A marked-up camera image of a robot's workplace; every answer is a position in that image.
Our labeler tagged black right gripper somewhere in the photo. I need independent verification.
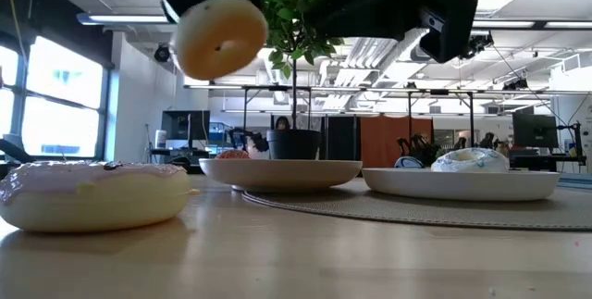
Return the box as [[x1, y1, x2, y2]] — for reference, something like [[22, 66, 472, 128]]
[[302, 0, 480, 44]]

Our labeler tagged large green glazed donut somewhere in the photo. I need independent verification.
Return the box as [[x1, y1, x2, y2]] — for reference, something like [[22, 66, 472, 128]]
[[169, 0, 269, 81]]

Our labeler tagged large white glazed donut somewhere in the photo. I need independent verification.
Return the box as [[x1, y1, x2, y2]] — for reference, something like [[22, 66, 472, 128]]
[[430, 146, 511, 174]]

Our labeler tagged green leafy plant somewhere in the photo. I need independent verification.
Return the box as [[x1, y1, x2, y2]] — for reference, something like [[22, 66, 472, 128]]
[[262, 0, 346, 131]]

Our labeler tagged black computer monitor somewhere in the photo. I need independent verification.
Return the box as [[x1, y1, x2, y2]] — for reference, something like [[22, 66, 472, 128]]
[[512, 113, 560, 150], [161, 109, 212, 150]]

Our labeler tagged orange curtain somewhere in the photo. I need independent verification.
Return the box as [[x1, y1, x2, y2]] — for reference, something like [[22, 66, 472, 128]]
[[360, 116, 435, 168]]

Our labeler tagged black partition panel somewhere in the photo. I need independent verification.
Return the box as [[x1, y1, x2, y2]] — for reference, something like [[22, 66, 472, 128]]
[[325, 115, 362, 161]]

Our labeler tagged black plant pot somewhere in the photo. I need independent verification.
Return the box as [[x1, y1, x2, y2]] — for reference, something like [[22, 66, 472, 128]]
[[265, 128, 323, 161]]

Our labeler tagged small orange donut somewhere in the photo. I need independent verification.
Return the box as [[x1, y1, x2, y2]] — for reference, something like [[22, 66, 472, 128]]
[[216, 149, 252, 160]]

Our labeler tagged beige round plate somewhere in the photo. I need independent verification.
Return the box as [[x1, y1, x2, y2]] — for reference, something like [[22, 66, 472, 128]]
[[198, 157, 364, 193]]

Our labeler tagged white round plate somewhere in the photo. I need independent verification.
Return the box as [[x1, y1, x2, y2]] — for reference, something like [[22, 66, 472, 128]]
[[362, 168, 561, 203]]

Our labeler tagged round beige placemat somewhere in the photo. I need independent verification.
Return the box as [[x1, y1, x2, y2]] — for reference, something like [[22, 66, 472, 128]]
[[240, 177, 592, 232]]

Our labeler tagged large pink glazed donut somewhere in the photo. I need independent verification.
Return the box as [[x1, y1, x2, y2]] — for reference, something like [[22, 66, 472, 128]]
[[0, 159, 201, 234]]

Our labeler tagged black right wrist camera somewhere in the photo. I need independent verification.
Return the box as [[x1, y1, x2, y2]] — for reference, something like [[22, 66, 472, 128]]
[[418, 0, 480, 65]]

